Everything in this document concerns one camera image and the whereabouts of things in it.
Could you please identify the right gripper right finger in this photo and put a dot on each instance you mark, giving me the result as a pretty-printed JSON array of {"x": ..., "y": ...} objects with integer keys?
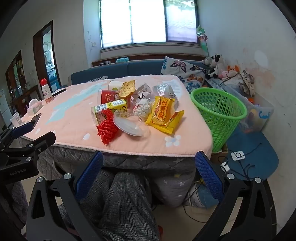
[{"x": 254, "y": 218}]

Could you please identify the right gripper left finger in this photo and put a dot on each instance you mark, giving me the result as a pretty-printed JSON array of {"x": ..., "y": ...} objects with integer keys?
[{"x": 44, "y": 221}]

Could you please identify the red paper cup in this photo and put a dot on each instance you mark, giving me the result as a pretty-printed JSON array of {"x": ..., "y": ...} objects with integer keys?
[{"x": 105, "y": 96}]

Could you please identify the yellow green drink carton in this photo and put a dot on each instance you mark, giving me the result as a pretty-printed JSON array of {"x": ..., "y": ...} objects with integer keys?
[{"x": 97, "y": 111}]

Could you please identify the white paper cup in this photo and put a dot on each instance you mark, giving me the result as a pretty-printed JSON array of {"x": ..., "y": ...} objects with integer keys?
[{"x": 115, "y": 85}]

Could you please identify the clear plastic lid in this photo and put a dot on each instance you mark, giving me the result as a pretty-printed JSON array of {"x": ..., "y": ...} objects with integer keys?
[{"x": 130, "y": 124}]

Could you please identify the white red wrapper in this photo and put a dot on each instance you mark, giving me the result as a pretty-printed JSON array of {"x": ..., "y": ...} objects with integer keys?
[{"x": 142, "y": 109}]

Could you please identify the white blue milk carton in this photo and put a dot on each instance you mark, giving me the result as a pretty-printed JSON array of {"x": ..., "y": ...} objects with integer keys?
[{"x": 144, "y": 91}]

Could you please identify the yellow snack wrapper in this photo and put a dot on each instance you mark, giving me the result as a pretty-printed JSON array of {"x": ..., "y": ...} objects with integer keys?
[{"x": 163, "y": 116}]

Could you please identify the clear plastic cup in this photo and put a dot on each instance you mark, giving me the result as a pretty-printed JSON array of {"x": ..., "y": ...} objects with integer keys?
[{"x": 16, "y": 120}]

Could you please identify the white refrigerator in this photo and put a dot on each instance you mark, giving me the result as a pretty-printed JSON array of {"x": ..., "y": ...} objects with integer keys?
[{"x": 5, "y": 110}]

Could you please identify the black smartphone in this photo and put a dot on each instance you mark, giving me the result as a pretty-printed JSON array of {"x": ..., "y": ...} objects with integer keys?
[{"x": 35, "y": 119}]

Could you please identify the pink table blanket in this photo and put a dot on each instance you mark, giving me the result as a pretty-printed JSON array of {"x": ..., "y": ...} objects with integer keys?
[{"x": 69, "y": 117}]

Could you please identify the white bottle red cap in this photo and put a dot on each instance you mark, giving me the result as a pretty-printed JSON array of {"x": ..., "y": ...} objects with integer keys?
[{"x": 46, "y": 90}]

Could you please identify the white power adapter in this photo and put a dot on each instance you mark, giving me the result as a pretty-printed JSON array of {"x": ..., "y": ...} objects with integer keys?
[{"x": 238, "y": 155}]

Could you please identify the black remote control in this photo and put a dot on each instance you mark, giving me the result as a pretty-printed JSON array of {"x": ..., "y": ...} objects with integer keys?
[{"x": 57, "y": 92}]

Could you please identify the grey plaid trouser leg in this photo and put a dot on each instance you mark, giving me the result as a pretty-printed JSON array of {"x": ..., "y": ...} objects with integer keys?
[{"x": 118, "y": 205}]

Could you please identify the red mesh netting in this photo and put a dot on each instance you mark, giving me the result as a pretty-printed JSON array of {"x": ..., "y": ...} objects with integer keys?
[{"x": 107, "y": 130}]

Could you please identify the grey quilted table skirt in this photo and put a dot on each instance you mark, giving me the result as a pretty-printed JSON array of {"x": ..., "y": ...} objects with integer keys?
[{"x": 170, "y": 177}]

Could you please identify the clear plastic toy bin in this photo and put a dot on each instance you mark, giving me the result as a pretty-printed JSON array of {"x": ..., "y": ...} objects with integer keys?
[{"x": 259, "y": 110}]

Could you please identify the green plastic waste basket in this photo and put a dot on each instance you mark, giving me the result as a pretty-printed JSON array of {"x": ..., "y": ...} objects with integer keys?
[{"x": 221, "y": 111}]

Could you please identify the teal tissue pack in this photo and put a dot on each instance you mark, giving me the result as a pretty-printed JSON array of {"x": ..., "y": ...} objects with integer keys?
[{"x": 122, "y": 60}]

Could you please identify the beige patterned cloth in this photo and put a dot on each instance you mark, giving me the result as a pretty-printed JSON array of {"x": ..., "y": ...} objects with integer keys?
[{"x": 248, "y": 84}]

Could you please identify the blue sofa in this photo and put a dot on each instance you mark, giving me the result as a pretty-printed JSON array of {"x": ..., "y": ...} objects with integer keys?
[{"x": 119, "y": 70}]

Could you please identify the pink pig plush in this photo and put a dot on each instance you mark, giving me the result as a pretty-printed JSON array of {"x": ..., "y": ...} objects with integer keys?
[{"x": 224, "y": 75}]

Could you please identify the orange fox plush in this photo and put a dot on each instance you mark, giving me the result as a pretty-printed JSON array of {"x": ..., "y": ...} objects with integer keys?
[{"x": 232, "y": 71}]

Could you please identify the clear plastic bag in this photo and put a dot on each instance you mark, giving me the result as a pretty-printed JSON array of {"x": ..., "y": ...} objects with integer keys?
[{"x": 165, "y": 90}]

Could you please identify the butterfly print pillow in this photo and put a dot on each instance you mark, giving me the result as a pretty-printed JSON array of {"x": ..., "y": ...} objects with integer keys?
[{"x": 191, "y": 75}]

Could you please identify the window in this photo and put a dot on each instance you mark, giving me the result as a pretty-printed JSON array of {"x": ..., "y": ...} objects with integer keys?
[{"x": 138, "y": 22}]

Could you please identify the cow plush toy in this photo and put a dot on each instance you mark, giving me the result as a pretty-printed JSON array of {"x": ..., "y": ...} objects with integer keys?
[{"x": 216, "y": 67}]

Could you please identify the grey plush toy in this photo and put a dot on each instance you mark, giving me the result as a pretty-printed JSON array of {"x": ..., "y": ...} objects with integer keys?
[{"x": 208, "y": 60}]

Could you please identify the colourful pinwheel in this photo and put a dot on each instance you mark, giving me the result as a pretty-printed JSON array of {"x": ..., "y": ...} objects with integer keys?
[{"x": 202, "y": 39}]

